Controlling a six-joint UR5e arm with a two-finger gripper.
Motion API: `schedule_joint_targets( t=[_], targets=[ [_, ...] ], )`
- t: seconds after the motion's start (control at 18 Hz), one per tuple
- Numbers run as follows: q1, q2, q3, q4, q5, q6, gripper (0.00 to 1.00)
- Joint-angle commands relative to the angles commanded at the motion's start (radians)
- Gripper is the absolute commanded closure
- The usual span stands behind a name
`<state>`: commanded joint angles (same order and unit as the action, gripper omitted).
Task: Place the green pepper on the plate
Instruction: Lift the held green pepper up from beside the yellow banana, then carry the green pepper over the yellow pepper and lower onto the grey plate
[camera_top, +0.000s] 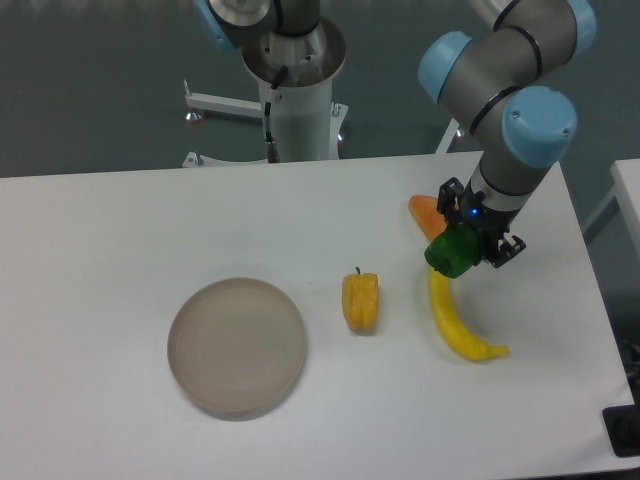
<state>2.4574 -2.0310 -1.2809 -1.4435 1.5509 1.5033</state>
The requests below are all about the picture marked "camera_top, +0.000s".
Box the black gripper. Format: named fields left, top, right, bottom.
left=436, top=177, right=526, bottom=268

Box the yellow orange bell pepper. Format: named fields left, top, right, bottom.
left=341, top=266, right=380, bottom=335

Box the black device at table edge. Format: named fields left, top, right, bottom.
left=601, top=339, right=640, bottom=458

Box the yellow banana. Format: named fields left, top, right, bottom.
left=427, top=268, right=510, bottom=362

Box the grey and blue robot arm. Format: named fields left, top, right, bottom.
left=195, top=1, right=597, bottom=278

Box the black cable on pedestal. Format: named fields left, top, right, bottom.
left=263, top=65, right=289, bottom=164

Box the white side table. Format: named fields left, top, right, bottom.
left=581, top=158, right=640, bottom=251

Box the green pepper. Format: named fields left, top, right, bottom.
left=424, top=223, right=482, bottom=279

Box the round grey plate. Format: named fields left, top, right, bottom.
left=167, top=277, right=308, bottom=421

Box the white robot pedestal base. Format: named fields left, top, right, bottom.
left=184, top=17, right=348, bottom=163

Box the orange carrot piece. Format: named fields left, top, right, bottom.
left=408, top=195, right=447, bottom=241

